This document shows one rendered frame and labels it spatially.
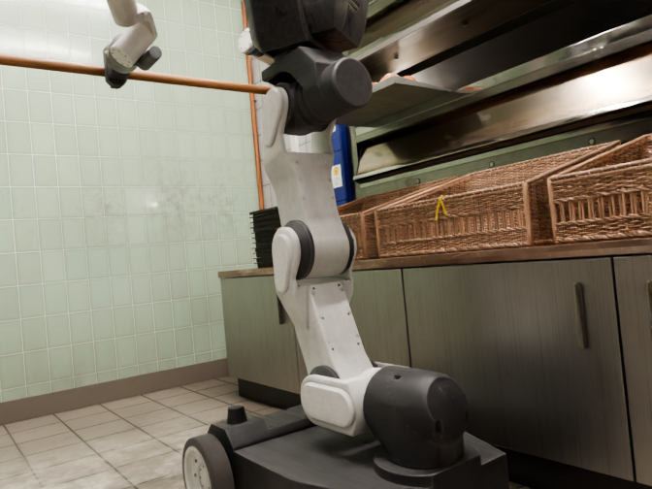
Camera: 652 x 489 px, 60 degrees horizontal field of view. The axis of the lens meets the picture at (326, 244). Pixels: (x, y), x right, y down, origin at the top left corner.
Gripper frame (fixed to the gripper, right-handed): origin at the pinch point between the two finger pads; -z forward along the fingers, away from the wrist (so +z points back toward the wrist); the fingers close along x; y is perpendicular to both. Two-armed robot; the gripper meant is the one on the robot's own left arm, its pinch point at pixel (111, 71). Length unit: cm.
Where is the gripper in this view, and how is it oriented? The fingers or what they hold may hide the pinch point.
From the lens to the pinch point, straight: 181.2
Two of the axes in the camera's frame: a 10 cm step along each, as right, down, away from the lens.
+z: 5.8, -0.8, -8.1
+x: 1.0, 10.0, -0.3
